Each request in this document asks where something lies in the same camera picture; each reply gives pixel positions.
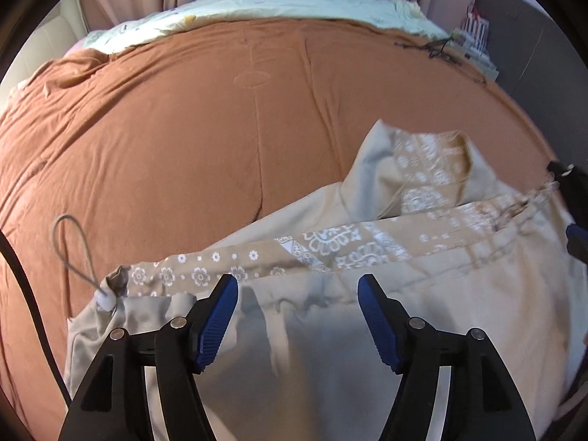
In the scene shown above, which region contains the thin black cable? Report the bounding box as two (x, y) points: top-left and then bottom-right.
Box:
(395, 39), (488, 86)

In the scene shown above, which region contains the cream padded bed headboard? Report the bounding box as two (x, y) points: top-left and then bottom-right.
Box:
(0, 0), (88, 99)

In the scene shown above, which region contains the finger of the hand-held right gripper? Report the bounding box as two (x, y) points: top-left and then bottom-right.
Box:
(549, 160), (588, 185)
(566, 223), (588, 258)

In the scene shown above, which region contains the thick black cable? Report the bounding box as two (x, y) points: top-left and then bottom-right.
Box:
(0, 232), (73, 405)

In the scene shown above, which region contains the white wire rack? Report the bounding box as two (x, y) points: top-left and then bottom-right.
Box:
(462, 4), (490, 51)

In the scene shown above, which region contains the orange-brown blanket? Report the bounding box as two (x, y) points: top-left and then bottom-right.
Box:
(0, 18), (568, 441)

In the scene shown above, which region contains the stack of books and papers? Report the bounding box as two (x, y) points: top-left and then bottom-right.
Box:
(452, 32), (500, 82)

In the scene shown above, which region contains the beige zip jacket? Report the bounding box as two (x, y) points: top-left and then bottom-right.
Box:
(53, 118), (588, 441)

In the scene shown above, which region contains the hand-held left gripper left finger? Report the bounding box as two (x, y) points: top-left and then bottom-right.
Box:
(57, 273), (240, 441)

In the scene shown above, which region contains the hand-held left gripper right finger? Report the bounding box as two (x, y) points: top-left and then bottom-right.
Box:
(357, 273), (538, 441)

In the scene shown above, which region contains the pale green quilt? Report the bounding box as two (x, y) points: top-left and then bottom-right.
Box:
(83, 0), (451, 51)

